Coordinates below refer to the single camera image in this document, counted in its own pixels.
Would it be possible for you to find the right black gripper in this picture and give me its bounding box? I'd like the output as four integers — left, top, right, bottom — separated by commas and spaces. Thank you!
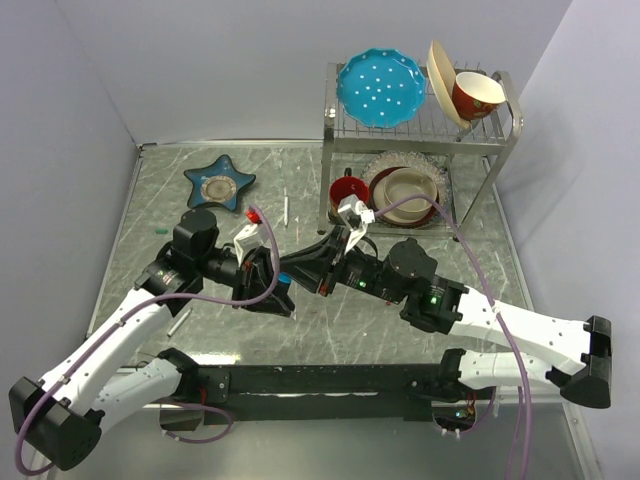
272, 230, 400, 306

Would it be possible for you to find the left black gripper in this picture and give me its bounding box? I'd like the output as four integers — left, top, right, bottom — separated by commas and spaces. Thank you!
196, 242, 294, 314

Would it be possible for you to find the blue pen cap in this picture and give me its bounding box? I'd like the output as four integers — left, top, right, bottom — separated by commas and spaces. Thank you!
275, 273, 292, 297

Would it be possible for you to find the white pen near left arm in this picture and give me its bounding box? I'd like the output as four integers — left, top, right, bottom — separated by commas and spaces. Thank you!
166, 308, 193, 338

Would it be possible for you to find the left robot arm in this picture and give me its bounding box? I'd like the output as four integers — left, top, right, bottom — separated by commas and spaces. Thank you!
9, 205, 295, 477

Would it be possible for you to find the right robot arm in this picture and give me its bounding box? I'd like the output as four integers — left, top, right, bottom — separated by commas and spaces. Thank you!
280, 227, 612, 409

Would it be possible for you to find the red and black mug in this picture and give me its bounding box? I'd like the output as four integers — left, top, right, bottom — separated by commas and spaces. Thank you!
329, 167, 370, 219

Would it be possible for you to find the red rimmed plate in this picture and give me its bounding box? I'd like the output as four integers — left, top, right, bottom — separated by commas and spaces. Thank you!
370, 167, 436, 227

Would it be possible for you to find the blue star shaped dish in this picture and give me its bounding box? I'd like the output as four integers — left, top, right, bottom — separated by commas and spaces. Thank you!
183, 154, 256, 212

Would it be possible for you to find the beige bowl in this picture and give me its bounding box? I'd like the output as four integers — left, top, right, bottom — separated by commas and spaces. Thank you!
382, 167, 438, 224

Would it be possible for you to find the black base bar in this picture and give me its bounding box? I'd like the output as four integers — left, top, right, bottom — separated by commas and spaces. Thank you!
159, 362, 481, 434

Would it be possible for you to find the metal dish rack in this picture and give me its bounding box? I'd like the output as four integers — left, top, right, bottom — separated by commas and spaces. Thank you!
316, 63, 524, 234

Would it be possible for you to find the blue polka dot plate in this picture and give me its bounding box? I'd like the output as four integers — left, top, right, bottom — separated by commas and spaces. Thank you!
336, 48, 426, 129

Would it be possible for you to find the cream plate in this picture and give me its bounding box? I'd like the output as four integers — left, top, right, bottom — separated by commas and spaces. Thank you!
426, 40, 471, 131

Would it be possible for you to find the red bowl white inside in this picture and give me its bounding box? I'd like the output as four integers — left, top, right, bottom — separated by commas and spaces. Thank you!
452, 71, 506, 121

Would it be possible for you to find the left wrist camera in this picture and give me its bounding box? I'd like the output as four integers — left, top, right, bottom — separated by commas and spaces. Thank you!
233, 208, 272, 267

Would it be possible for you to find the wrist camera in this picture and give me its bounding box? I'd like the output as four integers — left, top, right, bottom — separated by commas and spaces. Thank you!
233, 208, 272, 267
337, 194, 376, 253

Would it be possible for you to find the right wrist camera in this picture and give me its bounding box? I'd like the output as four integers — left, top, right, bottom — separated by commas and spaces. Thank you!
337, 194, 376, 253

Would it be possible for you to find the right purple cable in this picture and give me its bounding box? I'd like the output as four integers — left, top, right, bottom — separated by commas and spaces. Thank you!
372, 194, 532, 480

